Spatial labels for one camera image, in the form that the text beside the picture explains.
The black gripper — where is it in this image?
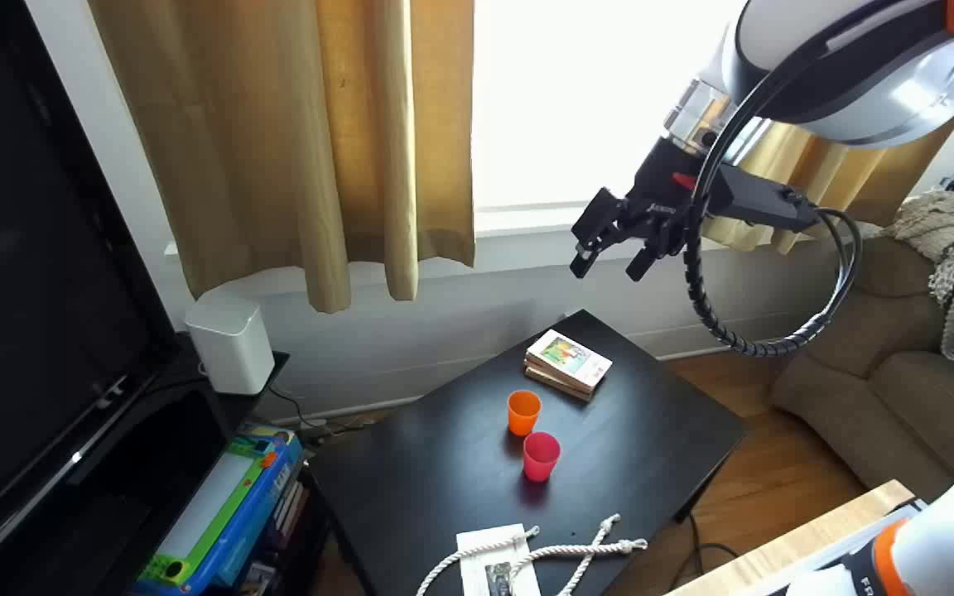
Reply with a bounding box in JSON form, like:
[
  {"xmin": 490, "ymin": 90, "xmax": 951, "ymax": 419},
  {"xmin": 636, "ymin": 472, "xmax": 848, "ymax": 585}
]
[{"xmin": 569, "ymin": 140, "xmax": 723, "ymax": 283}]

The orange plastic cup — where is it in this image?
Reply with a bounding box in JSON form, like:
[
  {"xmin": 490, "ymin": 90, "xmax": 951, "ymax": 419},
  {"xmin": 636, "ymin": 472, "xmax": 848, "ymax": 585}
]
[{"xmin": 503, "ymin": 388, "xmax": 546, "ymax": 439}]

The pink plastic cup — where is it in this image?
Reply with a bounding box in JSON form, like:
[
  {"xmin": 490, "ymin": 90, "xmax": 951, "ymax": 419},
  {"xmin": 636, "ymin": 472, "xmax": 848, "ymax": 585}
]
[{"xmin": 522, "ymin": 431, "xmax": 562, "ymax": 485}]

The bright window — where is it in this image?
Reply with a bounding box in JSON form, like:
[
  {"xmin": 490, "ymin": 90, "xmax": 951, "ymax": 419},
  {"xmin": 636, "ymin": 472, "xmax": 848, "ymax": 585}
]
[{"xmin": 474, "ymin": 0, "xmax": 749, "ymax": 243}]

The tan curtain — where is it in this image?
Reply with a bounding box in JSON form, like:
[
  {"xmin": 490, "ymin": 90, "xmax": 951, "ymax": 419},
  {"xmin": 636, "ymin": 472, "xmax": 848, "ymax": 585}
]
[
  {"xmin": 91, "ymin": 0, "xmax": 477, "ymax": 315},
  {"xmin": 707, "ymin": 108, "xmax": 954, "ymax": 257}
]

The olive fabric couch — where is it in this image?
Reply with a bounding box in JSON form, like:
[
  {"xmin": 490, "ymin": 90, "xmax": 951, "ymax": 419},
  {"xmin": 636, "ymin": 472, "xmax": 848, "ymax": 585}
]
[{"xmin": 768, "ymin": 229, "xmax": 954, "ymax": 500}]

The light wooden board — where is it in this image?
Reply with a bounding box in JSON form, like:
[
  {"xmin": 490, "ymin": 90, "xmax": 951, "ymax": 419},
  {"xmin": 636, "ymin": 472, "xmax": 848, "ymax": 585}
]
[{"xmin": 671, "ymin": 478, "xmax": 920, "ymax": 596}]

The small white speaker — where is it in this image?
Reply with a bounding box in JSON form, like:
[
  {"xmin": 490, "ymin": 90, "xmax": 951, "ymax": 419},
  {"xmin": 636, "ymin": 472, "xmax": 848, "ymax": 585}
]
[{"xmin": 184, "ymin": 291, "xmax": 278, "ymax": 397}]

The green white game box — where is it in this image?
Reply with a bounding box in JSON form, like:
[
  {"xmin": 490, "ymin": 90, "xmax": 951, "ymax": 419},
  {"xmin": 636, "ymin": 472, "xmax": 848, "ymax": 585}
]
[{"xmin": 140, "ymin": 439, "xmax": 273, "ymax": 589}]

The black television stand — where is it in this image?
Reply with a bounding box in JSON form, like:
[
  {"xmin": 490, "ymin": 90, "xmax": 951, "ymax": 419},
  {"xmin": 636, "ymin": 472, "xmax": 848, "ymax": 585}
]
[{"xmin": 0, "ymin": 350, "xmax": 292, "ymax": 596}]

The black television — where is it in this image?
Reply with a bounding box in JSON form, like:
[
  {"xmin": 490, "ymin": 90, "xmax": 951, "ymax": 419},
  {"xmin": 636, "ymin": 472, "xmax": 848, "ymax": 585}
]
[{"xmin": 0, "ymin": 0, "xmax": 190, "ymax": 557}]

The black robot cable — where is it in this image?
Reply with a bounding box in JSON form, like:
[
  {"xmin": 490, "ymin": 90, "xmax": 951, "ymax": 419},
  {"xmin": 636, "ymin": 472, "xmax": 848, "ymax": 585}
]
[{"xmin": 681, "ymin": 21, "xmax": 868, "ymax": 361}]

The dark floor cable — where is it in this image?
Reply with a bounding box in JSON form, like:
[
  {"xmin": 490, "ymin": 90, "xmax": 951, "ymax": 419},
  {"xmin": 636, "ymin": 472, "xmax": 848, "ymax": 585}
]
[
  {"xmin": 265, "ymin": 385, "xmax": 391, "ymax": 439},
  {"xmin": 681, "ymin": 509, "xmax": 741, "ymax": 562}
]

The white twisted rope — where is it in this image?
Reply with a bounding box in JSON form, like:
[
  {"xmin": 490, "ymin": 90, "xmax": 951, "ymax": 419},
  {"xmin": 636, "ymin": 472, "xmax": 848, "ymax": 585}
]
[{"xmin": 416, "ymin": 509, "xmax": 654, "ymax": 596}]

